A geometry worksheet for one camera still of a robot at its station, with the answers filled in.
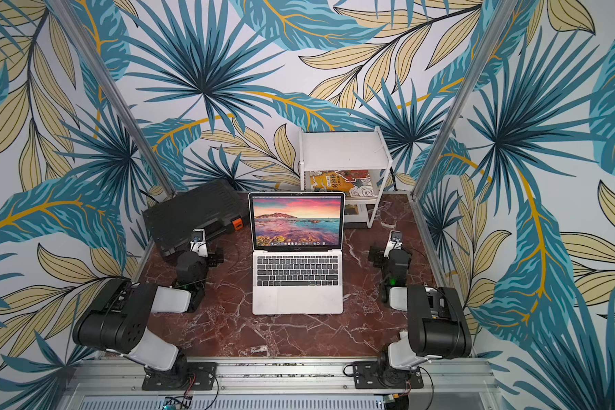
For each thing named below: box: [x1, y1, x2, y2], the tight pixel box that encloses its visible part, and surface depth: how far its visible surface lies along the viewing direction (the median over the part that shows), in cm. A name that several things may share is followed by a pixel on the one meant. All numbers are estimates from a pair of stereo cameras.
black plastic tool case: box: [142, 179, 249, 258], surface depth 103 cm
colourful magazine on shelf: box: [310, 169, 376, 198], surface depth 97 cm
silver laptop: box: [248, 192, 346, 316], surface depth 87 cm
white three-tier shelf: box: [298, 125, 393, 229], surface depth 94 cm
